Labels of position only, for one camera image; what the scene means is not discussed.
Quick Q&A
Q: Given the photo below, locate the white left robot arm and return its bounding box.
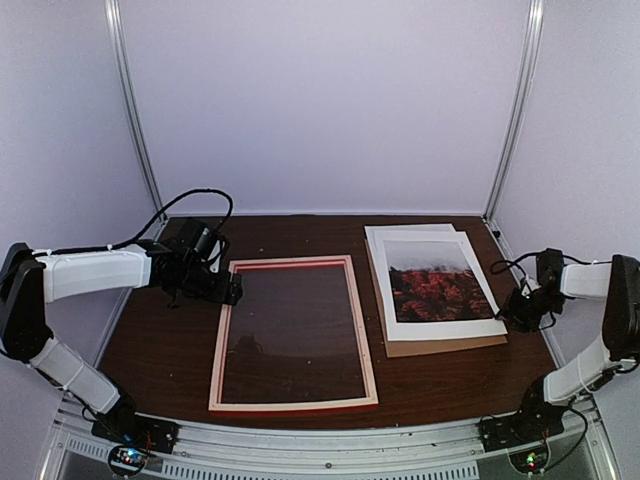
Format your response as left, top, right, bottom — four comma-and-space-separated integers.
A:
1, 219, 243, 444

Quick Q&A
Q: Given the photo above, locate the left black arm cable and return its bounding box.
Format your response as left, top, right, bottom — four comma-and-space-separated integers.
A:
114, 187, 235, 251

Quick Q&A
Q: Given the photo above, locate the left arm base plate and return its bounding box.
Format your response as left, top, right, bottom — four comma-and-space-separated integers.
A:
91, 414, 179, 454

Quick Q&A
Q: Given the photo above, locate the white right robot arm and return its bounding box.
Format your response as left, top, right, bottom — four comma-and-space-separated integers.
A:
492, 248, 639, 442

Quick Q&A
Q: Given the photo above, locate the pink wooden picture frame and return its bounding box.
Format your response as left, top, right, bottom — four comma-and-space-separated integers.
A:
208, 255, 378, 416

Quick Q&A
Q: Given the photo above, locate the red landscape photo print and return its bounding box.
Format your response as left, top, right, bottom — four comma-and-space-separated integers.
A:
366, 230, 507, 341

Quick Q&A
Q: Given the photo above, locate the brown backing board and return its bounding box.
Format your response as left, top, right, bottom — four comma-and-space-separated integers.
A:
364, 240, 507, 358

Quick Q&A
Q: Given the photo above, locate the left aluminium corner post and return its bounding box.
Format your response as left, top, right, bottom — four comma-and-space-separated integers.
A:
104, 0, 163, 212

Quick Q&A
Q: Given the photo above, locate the right aluminium corner post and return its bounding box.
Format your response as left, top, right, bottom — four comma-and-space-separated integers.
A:
483, 0, 545, 224

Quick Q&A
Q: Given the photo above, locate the aluminium front rail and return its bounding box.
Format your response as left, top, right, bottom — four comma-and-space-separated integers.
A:
49, 394, 609, 480

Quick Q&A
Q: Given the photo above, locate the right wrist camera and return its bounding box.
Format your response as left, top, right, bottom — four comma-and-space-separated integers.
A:
519, 275, 539, 298

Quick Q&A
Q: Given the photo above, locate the aluminium corner post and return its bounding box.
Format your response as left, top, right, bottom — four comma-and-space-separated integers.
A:
104, 0, 163, 212
483, 0, 545, 224

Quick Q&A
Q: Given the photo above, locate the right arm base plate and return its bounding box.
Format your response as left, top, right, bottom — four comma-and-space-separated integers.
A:
478, 416, 565, 453

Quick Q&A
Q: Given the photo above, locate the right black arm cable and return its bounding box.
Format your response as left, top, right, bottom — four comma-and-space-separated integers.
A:
489, 252, 544, 281

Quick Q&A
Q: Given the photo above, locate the clear acrylic sheet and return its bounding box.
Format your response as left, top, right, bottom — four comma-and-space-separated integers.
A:
221, 265, 366, 404

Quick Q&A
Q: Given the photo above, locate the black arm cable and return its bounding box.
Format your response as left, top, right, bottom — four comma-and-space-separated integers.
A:
114, 187, 235, 251
489, 252, 544, 281

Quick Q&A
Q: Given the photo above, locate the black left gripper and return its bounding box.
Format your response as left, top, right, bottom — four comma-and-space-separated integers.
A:
179, 261, 242, 306

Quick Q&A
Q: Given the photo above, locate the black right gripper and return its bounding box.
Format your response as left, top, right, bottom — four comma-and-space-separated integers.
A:
495, 286, 565, 333

